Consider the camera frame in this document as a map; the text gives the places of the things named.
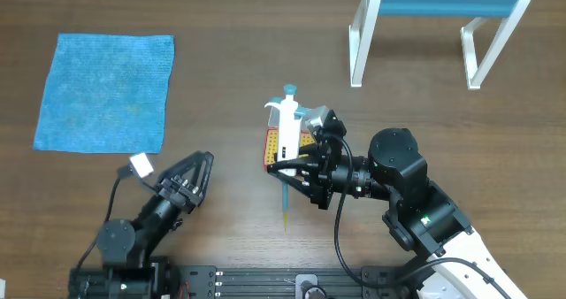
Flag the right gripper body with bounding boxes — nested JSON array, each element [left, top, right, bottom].
[[309, 138, 342, 211]]

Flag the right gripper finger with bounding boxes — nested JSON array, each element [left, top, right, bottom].
[[265, 144, 321, 203]]

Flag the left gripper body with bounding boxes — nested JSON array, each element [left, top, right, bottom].
[[154, 174, 203, 214]]

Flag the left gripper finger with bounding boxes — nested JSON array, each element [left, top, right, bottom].
[[157, 150, 216, 205]]

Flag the white pipette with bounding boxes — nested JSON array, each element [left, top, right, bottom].
[[264, 83, 310, 234]]

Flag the red and yellow tip box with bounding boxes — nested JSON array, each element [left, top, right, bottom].
[[263, 108, 317, 173]]

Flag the blue cloth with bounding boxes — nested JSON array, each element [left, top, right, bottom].
[[32, 33, 176, 155]]

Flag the white and blue stand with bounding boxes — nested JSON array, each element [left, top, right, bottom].
[[348, 0, 538, 91]]

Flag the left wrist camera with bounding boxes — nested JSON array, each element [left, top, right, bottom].
[[128, 152, 156, 180]]

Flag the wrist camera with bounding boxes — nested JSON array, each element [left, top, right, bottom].
[[302, 104, 333, 136], [128, 152, 156, 180]]

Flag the black cable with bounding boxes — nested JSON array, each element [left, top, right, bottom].
[[325, 130, 514, 299], [73, 165, 134, 273]]

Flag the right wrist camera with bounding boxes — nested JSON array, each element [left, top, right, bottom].
[[302, 104, 333, 136]]

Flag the mounting rail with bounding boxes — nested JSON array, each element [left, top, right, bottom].
[[68, 265, 432, 299]]

